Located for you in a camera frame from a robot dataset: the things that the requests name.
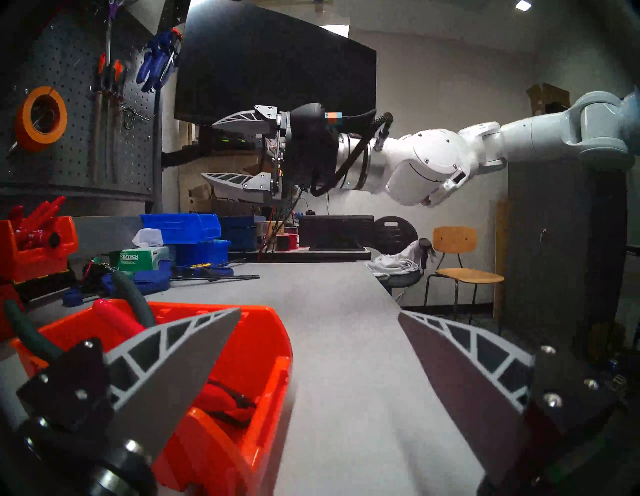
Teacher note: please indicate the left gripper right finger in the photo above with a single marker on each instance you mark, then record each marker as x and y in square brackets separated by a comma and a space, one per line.
[470, 385]

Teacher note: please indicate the red plastic storage box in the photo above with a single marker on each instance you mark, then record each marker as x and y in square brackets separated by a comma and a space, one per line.
[250, 360]

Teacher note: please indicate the blue bar clamp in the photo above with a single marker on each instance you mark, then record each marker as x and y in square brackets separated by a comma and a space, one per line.
[210, 271]
[145, 282]

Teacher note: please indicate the black round back chair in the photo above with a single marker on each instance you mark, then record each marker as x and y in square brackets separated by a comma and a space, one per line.
[395, 230]

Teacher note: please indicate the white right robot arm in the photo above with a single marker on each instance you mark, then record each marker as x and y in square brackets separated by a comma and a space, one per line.
[430, 165]

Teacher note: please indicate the orange tape roll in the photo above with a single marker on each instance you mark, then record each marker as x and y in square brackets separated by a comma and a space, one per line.
[22, 135]

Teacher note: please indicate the red plastic container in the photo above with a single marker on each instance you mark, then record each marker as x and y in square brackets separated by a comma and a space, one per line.
[287, 242]

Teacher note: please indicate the dark blue storage crate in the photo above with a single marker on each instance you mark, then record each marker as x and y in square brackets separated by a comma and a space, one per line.
[240, 235]

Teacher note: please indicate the black equipment case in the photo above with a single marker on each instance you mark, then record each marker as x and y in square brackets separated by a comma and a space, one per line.
[335, 232]

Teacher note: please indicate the orange black screwdriver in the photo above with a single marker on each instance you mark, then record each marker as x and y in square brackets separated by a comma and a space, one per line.
[110, 80]
[118, 72]
[101, 67]

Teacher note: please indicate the grey metal cabinet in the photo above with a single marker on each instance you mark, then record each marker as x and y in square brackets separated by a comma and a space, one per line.
[550, 250]

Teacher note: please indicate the black monitor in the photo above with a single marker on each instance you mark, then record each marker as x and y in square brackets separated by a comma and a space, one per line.
[275, 60]

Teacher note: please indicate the blue spring clamps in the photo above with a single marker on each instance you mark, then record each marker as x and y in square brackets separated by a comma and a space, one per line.
[155, 60]

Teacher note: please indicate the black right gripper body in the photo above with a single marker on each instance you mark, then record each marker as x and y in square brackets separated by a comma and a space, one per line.
[310, 145]

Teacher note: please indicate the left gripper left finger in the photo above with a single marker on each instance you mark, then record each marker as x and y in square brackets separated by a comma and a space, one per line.
[160, 380]

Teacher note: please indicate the wooden chair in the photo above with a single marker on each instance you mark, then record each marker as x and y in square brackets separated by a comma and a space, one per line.
[467, 275]

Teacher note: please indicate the metal hook carabiner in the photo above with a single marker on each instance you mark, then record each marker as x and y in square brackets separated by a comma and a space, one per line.
[129, 117]

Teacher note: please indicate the plain cardboard box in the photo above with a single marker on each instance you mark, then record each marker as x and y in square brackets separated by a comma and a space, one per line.
[547, 97]

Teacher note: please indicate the green white tissue box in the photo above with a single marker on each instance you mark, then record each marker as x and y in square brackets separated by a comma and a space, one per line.
[140, 260]

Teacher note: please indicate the blue plastic bin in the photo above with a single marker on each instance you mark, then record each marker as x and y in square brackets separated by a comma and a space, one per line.
[205, 252]
[185, 227]

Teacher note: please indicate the grey pegboard tool wall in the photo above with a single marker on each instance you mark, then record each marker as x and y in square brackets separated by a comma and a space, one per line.
[75, 150]

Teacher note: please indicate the red small tools bundle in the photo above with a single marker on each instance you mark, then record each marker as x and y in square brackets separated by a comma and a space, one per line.
[35, 225]

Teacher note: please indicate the red plastic parts bin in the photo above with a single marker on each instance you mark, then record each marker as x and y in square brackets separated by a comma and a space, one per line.
[40, 260]

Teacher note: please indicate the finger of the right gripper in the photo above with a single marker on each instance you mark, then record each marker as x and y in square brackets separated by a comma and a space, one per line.
[250, 122]
[245, 185]

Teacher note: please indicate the ceiling light panel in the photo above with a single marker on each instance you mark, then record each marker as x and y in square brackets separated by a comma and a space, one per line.
[523, 5]
[336, 30]

